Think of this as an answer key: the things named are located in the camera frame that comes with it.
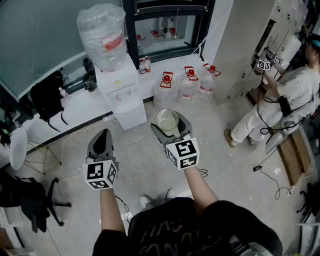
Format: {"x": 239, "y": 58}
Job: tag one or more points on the translucent plastic cup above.
{"x": 167, "y": 121}

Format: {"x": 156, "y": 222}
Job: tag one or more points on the white plastic bottle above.
{"x": 148, "y": 65}
{"x": 142, "y": 67}

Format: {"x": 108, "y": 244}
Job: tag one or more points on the black office chair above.
{"x": 27, "y": 202}

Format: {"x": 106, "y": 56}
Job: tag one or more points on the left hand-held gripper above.
{"x": 97, "y": 175}

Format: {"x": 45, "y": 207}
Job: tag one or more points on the grey metal locker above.
{"x": 240, "y": 50}

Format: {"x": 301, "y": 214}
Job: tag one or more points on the white metal rack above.
{"x": 311, "y": 240}

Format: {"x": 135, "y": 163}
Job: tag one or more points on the person's left white shoe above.
{"x": 145, "y": 201}

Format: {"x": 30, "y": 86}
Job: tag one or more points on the black window frame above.
{"x": 128, "y": 30}

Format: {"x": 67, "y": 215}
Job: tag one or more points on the person's right white shoe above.
{"x": 171, "y": 193}

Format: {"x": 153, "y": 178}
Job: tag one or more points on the large clear red-capped bottle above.
{"x": 165, "y": 96}
{"x": 207, "y": 83}
{"x": 188, "y": 87}

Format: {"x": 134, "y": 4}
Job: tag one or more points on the person's left forearm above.
{"x": 111, "y": 212}

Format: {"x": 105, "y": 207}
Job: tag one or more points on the person's right forearm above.
{"x": 200, "y": 190}

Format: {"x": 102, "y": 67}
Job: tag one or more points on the white water dispenser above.
{"x": 120, "y": 82}

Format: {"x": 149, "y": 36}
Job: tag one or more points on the person's grey trousers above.
{"x": 156, "y": 203}

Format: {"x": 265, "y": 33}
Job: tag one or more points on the dark glass jars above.
{"x": 89, "y": 80}

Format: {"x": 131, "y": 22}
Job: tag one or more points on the black swivel chair base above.
{"x": 308, "y": 200}

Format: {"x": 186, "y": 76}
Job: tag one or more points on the black backpack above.
{"x": 47, "y": 97}

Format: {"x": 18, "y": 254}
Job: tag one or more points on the small clear bottle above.
{"x": 64, "y": 94}

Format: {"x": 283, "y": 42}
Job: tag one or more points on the plastic-wrapped large water jug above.
{"x": 102, "y": 32}

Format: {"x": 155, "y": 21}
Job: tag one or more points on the person's white shoe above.
{"x": 145, "y": 201}
{"x": 171, "y": 193}

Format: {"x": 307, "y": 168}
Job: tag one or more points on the white round side table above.
{"x": 18, "y": 150}

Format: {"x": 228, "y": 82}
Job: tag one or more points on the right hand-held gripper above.
{"x": 183, "y": 152}

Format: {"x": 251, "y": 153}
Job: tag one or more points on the wooden board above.
{"x": 295, "y": 160}

